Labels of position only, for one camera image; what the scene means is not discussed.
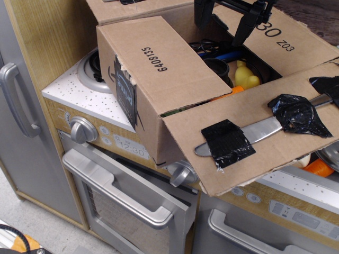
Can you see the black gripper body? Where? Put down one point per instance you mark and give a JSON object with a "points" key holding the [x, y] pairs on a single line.
{"points": [[261, 9]]}

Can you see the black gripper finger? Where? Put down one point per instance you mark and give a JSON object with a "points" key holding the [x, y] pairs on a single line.
{"points": [[247, 24], [203, 12]]}

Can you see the large cardboard box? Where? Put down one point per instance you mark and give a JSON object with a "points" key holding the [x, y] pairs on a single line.
{"points": [[148, 64]]}

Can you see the black round puck device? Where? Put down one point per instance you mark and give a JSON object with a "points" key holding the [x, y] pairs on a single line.
{"points": [[220, 68]]}

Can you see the yellow rubber duck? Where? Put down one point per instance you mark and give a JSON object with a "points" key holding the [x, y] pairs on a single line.
{"points": [[244, 77]]}

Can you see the orange toy carrot in box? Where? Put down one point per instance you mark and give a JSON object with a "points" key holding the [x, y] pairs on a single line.
{"points": [[234, 90]]}

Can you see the black tape patch right edge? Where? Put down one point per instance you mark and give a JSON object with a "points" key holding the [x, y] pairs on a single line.
{"points": [[327, 87]]}

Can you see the crumpled black tape patch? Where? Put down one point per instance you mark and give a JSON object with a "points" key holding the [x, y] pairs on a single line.
{"points": [[297, 115]]}

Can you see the green toy cabbage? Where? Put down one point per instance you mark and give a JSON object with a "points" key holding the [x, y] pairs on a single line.
{"points": [[173, 112]]}

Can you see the silver butter knife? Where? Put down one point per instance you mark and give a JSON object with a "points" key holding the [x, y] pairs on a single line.
{"points": [[264, 128]]}

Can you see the silver stove burner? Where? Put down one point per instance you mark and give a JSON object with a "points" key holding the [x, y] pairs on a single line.
{"points": [[89, 73]]}

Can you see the black tape patch on knife tip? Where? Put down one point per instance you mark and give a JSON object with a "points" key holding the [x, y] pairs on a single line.
{"points": [[227, 143]]}

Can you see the cream toy piece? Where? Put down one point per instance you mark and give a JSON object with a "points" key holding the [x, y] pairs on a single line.
{"points": [[304, 161]]}

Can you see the silver pot lid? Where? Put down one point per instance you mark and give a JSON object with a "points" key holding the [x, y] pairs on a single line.
{"points": [[329, 155]]}

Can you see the orange toy carrot outside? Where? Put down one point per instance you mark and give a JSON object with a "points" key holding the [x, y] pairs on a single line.
{"points": [[320, 168]]}

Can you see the silver left stove knob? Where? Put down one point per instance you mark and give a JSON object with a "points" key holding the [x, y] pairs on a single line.
{"points": [[82, 130]]}

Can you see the toy kitchen unit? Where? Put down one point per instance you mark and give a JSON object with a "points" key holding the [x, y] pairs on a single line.
{"points": [[56, 35]]}

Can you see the silver oven door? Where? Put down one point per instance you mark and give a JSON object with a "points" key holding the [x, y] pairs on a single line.
{"points": [[130, 207]]}

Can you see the silver dishwasher door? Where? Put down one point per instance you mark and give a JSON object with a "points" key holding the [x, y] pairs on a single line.
{"points": [[222, 227]]}

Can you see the orange object bottom left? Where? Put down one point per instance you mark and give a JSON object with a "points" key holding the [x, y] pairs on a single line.
{"points": [[19, 245]]}

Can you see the blue plastic handle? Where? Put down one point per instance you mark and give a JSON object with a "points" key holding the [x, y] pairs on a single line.
{"points": [[225, 56]]}

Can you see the silver fridge door handle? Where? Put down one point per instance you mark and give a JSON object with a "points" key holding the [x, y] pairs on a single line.
{"points": [[8, 76]]}

